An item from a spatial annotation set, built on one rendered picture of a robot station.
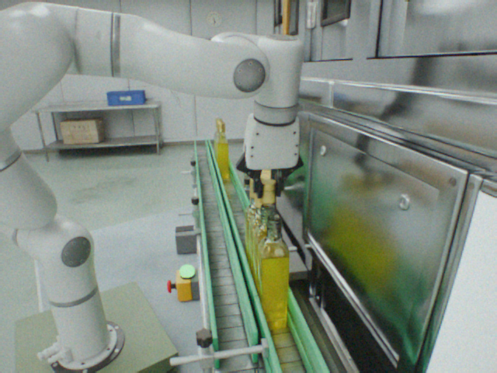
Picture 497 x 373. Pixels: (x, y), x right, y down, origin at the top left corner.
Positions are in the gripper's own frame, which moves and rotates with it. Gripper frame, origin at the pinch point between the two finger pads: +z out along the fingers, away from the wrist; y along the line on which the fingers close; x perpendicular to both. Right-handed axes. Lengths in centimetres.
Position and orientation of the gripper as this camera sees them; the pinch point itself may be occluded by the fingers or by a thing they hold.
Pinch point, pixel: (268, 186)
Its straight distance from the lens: 65.3
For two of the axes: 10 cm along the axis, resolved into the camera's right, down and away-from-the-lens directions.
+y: -9.8, 0.7, -1.8
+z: -0.5, 8.1, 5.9
